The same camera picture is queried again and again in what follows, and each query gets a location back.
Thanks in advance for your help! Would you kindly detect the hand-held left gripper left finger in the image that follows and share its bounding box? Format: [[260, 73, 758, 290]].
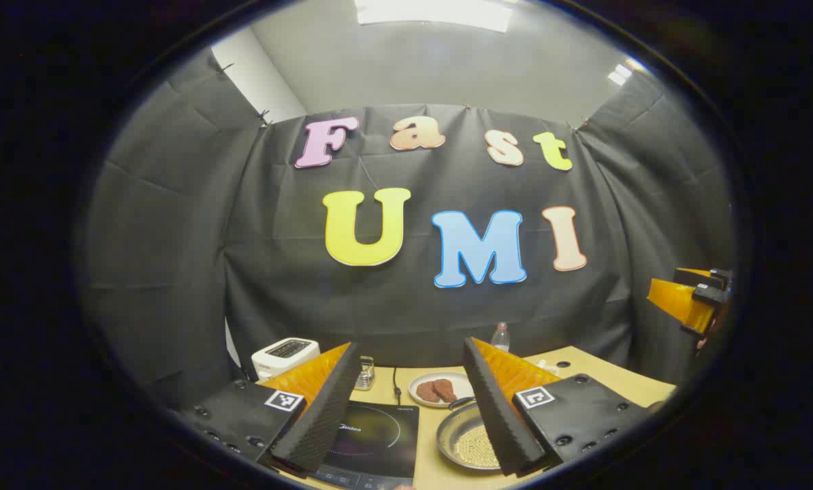
[[178, 342, 363, 476]]

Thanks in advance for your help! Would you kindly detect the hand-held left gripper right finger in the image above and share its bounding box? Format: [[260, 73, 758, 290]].
[[462, 337, 656, 477]]

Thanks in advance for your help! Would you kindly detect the pile of yellow soybeans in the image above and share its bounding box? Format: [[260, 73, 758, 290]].
[[454, 425, 503, 470]]

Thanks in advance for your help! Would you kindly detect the stainless steel pot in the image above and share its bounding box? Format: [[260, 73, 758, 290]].
[[436, 397, 511, 472]]

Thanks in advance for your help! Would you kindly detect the black induction cooktop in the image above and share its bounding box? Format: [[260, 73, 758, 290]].
[[308, 400, 421, 490]]

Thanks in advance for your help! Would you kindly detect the white toaster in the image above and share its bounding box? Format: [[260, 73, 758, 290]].
[[251, 338, 321, 382]]

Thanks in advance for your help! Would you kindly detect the white round plate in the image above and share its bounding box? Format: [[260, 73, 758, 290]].
[[408, 372, 475, 408]]

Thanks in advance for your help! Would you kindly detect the large ceiling light panel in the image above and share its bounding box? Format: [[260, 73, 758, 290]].
[[354, 0, 514, 33]]

